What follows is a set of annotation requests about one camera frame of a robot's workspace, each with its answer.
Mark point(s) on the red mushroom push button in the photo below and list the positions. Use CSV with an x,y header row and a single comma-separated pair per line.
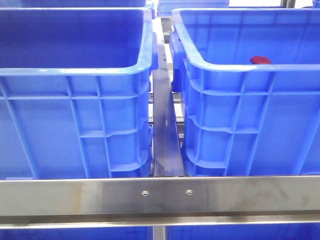
x,y
260,60

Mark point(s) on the steel centre divider bar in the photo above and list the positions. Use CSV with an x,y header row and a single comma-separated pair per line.
x,y
166,145

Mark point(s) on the right blue plastic crate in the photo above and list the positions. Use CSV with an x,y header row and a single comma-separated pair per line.
x,y
244,119

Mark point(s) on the blue plastic crate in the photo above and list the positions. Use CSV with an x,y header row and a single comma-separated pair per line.
x,y
74,92
244,119

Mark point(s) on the left blue plastic crate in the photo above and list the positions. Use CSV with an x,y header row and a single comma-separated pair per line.
x,y
74,92

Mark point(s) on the far right blue crate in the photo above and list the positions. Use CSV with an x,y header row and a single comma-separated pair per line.
x,y
165,7

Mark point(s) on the lower left blue crate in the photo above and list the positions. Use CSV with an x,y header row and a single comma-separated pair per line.
x,y
103,233

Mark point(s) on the lower right blue crate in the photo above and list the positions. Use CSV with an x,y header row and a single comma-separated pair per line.
x,y
278,231

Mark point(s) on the far left blue crate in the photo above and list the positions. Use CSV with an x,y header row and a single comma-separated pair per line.
x,y
77,4

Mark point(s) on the stainless steel front rail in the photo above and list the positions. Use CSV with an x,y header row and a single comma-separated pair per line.
x,y
158,201

